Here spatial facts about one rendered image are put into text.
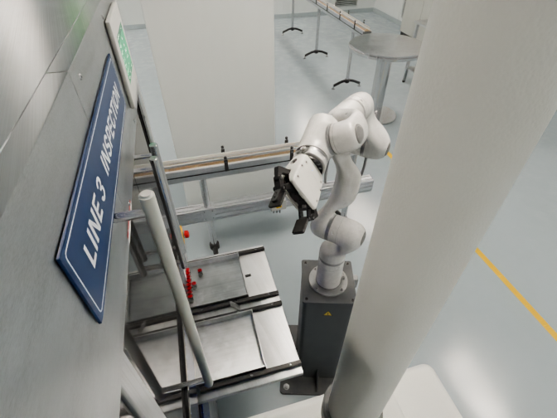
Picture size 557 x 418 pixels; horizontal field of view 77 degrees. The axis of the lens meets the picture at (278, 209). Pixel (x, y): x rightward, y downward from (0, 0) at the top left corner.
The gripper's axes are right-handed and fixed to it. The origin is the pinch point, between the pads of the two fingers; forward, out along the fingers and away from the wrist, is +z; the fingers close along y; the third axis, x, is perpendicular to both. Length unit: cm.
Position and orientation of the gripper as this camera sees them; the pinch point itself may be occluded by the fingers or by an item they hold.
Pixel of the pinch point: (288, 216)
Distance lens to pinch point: 74.7
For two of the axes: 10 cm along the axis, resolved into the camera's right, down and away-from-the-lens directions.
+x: -7.7, 1.4, 6.3
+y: 5.6, 6.3, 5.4
